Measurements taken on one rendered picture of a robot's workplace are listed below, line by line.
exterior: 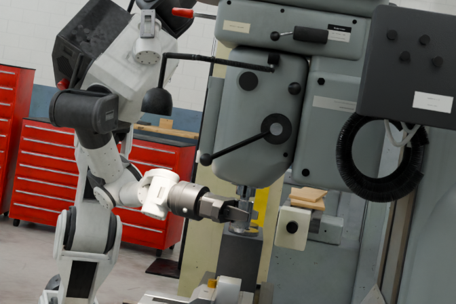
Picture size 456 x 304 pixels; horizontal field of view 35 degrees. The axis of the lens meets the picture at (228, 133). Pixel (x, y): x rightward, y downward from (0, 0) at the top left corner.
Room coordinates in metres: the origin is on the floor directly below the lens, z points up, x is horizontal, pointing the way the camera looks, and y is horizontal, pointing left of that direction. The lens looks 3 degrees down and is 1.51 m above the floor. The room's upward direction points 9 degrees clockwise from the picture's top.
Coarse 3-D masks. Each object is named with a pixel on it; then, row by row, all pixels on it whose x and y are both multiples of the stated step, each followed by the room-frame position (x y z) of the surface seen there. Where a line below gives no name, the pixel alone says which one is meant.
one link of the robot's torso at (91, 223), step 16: (128, 144) 2.26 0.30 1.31; (80, 160) 2.21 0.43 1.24; (80, 176) 2.27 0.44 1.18; (80, 192) 2.21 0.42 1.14; (80, 208) 2.21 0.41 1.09; (96, 208) 2.22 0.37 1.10; (80, 224) 2.21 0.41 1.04; (96, 224) 2.22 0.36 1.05; (112, 224) 2.25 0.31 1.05; (64, 240) 2.22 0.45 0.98; (80, 240) 2.21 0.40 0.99; (96, 240) 2.22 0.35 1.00; (112, 240) 2.25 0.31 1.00
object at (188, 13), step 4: (176, 8) 1.84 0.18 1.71; (180, 8) 1.84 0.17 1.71; (172, 12) 1.84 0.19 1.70; (176, 12) 1.84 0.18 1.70; (180, 12) 1.84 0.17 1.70; (184, 12) 1.83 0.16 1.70; (188, 12) 1.83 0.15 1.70; (192, 12) 1.84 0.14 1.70; (196, 12) 1.84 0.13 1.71; (184, 16) 1.84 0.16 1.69; (188, 16) 1.84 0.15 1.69; (192, 16) 1.84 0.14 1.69; (196, 16) 1.84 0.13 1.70; (200, 16) 1.84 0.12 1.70; (204, 16) 1.84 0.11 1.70; (208, 16) 1.83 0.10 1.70; (212, 16) 1.83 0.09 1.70
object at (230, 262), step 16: (256, 224) 2.21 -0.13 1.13; (224, 240) 2.04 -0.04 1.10; (240, 240) 2.03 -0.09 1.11; (256, 240) 2.03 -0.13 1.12; (224, 256) 2.04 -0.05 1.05; (240, 256) 2.03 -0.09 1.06; (256, 256) 2.03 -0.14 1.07; (224, 272) 2.03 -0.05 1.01; (240, 272) 2.03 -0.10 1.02; (256, 272) 2.03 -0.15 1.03; (240, 288) 2.03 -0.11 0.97
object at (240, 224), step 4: (236, 204) 1.71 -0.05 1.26; (240, 208) 1.70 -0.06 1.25; (244, 208) 1.70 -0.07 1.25; (248, 208) 1.71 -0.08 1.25; (252, 208) 1.72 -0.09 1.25; (248, 212) 1.71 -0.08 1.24; (232, 220) 1.72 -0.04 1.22; (232, 224) 1.71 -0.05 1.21; (236, 224) 1.71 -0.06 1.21; (240, 224) 1.70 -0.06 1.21; (244, 224) 1.71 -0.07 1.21; (248, 224) 1.71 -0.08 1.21; (240, 228) 1.70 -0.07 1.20; (244, 228) 1.71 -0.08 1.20; (248, 228) 1.72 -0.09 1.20
